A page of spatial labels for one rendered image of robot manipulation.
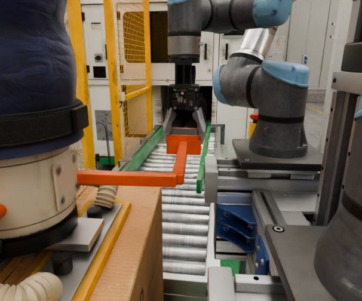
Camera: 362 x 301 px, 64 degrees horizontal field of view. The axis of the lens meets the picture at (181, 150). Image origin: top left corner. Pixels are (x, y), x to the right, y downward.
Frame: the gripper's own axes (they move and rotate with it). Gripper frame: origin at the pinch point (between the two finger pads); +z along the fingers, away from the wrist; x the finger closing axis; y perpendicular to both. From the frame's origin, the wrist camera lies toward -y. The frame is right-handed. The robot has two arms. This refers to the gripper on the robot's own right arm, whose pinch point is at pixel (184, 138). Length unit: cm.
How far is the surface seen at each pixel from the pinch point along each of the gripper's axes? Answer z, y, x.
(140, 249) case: 13.5, 27.6, -6.6
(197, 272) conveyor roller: 54, -15, 4
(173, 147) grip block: 1.3, 3.7, -2.5
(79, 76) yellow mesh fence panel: -11, -83, -60
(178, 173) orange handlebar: -0.3, 24.9, 0.1
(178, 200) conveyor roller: 53, -71, -7
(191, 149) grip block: 1.6, 3.7, 1.9
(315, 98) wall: 90, -869, 373
